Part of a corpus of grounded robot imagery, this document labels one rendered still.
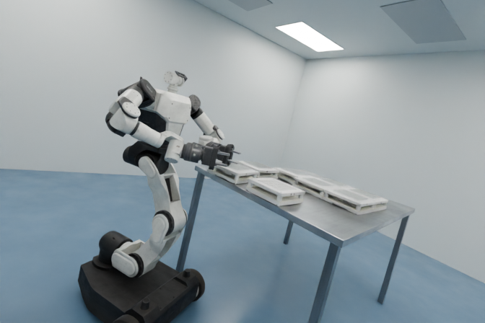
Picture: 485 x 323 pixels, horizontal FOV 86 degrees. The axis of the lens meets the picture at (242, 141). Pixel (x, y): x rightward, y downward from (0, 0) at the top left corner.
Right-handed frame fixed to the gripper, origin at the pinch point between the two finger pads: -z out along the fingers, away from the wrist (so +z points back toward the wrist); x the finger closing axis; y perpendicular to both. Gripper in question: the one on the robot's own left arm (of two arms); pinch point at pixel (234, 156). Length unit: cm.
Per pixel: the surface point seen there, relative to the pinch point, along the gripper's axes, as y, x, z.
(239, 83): -291, -83, 213
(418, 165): -351, -13, -96
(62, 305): 42, 105, 63
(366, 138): -380, -37, -15
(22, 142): -9, 72, 315
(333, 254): -2, 27, -60
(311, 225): -2, 19, -48
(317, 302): -2, 50, -59
